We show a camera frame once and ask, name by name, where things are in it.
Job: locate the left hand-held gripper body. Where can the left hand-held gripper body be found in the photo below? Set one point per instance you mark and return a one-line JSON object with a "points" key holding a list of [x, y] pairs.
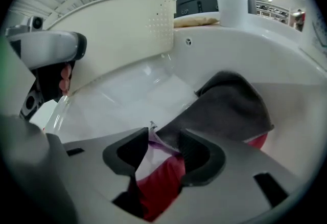
{"points": [[48, 82]]}

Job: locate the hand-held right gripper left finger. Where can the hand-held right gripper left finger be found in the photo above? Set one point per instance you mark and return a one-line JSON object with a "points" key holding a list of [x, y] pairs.
{"points": [[89, 171]]}

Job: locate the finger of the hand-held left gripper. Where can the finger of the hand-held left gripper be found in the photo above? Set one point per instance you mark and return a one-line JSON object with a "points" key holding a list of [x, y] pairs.
{"points": [[46, 46]]}

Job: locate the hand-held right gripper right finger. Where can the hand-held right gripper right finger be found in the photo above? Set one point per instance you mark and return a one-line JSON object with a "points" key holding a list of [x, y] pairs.
{"points": [[230, 192]]}

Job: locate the cream perforated basket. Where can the cream perforated basket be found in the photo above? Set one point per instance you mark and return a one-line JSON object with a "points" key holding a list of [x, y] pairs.
{"points": [[115, 33]]}

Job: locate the red cloth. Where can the red cloth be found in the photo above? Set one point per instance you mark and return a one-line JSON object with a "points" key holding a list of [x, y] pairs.
{"points": [[158, 192]]}

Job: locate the dark grey cloth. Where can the dark grey cloth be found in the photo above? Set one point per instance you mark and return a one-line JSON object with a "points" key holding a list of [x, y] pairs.
{"points": [[230, 105]]}

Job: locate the person's left hand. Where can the person's left hand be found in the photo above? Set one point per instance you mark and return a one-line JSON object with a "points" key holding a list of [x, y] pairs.
{"points": [[66, 79]]}

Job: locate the white sink unit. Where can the white sink unit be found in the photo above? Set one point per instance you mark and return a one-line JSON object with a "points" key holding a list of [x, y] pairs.
{"points": [[230, 46]]}

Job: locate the beige sponge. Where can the beige sponge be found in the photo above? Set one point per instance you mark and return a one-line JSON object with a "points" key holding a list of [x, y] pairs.
{"points": [[196, 20]]}

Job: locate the white shelving unit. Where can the white shelving unit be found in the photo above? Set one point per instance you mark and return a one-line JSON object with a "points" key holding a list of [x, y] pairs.
{"points": [[272, 12]]}

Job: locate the grey fisheye camera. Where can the grey fisheye camera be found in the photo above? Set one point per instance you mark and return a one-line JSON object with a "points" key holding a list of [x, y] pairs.
{"points": [[35, 23], [30, 104]]}

